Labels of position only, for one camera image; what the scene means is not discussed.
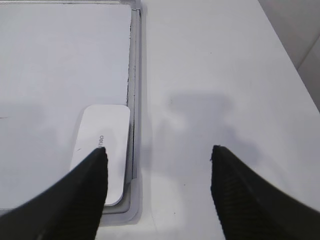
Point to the whiteboard with aluminium frame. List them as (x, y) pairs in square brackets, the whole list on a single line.
[(57, 57)]

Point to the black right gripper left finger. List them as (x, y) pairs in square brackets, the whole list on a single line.
[(71, 209)]

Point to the white whiteboard eraser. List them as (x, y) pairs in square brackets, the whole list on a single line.
[(105, 126)]

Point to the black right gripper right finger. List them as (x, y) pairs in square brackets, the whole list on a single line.
[(250, 208)]

